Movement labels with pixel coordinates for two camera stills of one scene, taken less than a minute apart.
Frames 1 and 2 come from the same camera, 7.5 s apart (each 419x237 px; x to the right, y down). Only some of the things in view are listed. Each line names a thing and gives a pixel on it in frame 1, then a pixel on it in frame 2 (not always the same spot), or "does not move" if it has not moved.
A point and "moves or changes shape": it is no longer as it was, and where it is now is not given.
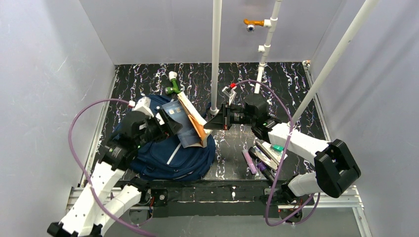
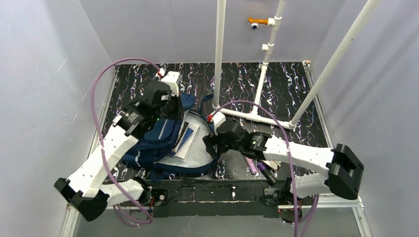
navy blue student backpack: (164, 160) moves or changes shape
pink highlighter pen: (249, 161) does not move
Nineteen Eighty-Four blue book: (193, 133) -> (186, 140)
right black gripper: (224, 116) -> (211, 142)
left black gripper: (169, 124) -> (176, 104)
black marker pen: (262, 166) does not move
